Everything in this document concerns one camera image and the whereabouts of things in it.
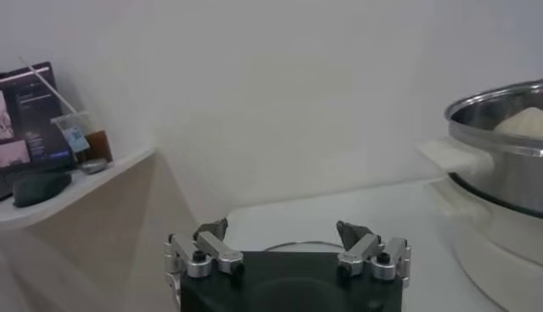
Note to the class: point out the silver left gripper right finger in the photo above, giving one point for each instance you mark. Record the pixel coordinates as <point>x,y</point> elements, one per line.
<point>360,252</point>

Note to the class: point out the white electric cooker base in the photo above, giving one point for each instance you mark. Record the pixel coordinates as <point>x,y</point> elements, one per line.
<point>509,254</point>

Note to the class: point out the plastic cup iced coffee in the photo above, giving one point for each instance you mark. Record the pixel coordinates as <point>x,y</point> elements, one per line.
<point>97,146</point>

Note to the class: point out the small grey round puck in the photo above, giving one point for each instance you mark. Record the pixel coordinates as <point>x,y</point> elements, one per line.
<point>94,166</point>

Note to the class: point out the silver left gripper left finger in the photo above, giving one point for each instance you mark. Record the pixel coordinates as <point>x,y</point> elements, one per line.
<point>220,251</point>

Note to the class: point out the white side table with laptop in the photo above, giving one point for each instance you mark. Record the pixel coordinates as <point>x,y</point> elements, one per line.
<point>85,186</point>

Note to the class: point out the white steamed baozi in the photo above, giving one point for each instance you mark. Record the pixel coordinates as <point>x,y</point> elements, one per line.
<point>524,124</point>

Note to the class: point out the black computer mouse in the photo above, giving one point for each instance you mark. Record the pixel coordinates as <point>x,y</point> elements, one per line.
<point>40,188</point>

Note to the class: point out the white drinking straw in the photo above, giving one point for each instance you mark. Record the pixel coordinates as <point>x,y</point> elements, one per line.
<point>51,87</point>

